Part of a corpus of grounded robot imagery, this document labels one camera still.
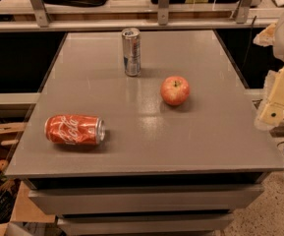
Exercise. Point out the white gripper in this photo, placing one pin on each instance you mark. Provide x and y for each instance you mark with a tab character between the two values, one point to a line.
271	113

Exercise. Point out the red apple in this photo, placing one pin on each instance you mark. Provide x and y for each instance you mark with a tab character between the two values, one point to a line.
175	90

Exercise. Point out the silver blue energy drink can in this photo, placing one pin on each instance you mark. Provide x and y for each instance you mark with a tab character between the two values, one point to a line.
131	40

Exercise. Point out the crushed red coke can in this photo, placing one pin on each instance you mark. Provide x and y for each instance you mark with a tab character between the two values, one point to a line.
72	129

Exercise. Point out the grey cabinet with drawers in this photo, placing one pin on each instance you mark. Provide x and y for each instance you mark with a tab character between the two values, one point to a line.
161	169

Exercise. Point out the cardboard box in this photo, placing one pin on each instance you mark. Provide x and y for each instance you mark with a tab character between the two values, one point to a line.
19	216

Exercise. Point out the metal shelf bracket right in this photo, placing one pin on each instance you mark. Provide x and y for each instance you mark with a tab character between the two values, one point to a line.
241	13

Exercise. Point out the metal shelf bracket left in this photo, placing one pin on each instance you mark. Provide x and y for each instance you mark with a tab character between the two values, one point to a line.
40	13

